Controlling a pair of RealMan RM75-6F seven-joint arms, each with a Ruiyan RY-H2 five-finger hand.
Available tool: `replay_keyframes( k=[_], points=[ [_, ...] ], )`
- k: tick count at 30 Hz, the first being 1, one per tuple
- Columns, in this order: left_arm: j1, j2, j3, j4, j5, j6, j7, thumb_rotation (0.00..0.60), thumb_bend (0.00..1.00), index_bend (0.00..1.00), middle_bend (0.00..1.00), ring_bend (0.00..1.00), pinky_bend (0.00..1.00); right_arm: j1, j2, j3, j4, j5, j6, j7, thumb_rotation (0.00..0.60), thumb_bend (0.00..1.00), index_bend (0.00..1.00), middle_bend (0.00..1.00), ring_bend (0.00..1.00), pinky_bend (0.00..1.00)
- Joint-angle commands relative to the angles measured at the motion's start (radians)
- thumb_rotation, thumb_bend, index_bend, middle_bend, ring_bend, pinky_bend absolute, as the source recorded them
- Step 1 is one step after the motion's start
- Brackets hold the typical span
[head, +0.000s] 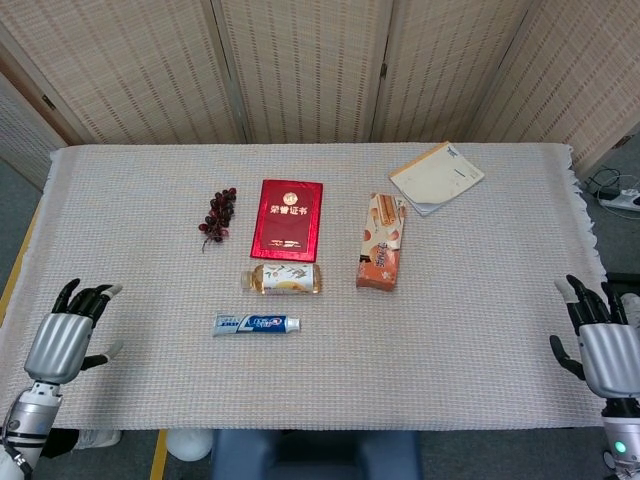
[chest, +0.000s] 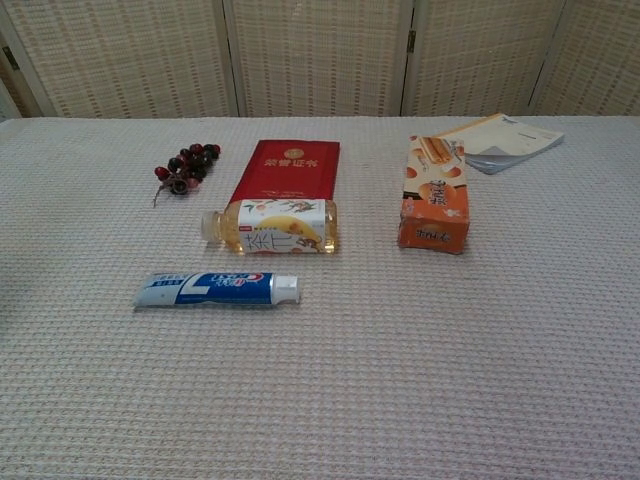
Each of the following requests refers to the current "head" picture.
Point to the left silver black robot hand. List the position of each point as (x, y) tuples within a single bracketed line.
[(57, 345)]

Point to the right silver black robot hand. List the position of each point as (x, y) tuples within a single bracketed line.
[(612, 360)]

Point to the blue white toothpaste tube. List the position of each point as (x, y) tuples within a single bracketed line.
[(260, 323)]

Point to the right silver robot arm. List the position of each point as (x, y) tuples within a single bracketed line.
[(620, 435)]

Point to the white round robot base part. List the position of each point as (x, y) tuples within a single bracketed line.
[(190, 444)]

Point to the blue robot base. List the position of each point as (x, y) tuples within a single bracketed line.
[(310, 455)]

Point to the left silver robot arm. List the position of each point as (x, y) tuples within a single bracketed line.
[(27, 420)]

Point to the white power strip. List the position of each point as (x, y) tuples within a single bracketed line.
[(622, 201)]

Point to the light woven tablecloth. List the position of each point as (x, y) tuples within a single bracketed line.
[(450, 350)]

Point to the dark red grape bunch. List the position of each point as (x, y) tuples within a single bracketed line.
[(220, 210)]

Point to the bamboo folding screen panel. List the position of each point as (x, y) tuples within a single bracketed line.
[(15, 130), (440, 65), (310, 65), (125, 65), (580, 75)]

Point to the tea bottle with white label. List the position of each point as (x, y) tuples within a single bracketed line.
[(285, 279)]

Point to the white notebook with yellow spine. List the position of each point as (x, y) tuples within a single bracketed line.
[(440, 175)]

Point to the orange biscuit box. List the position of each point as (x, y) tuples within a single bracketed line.
[(380, 250)]

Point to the red certificate folder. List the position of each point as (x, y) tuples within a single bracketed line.
[(287, 220)]

